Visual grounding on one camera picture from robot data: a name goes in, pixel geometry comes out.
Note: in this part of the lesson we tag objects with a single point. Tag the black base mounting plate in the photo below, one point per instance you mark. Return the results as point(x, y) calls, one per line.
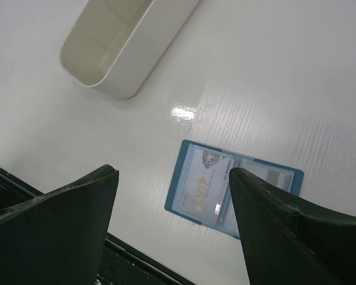
point(120, 263)

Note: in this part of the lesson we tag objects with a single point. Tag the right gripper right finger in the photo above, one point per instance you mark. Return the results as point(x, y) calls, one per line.
point(289, 240)

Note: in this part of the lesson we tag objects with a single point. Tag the blue card holder wallet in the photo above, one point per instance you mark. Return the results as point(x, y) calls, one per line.
point(227, 222)

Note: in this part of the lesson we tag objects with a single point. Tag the white oblong plastic tray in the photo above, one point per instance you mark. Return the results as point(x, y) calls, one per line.
point(114, 45)

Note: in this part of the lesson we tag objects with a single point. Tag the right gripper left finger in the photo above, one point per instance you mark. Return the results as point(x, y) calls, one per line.
point(58, 237)

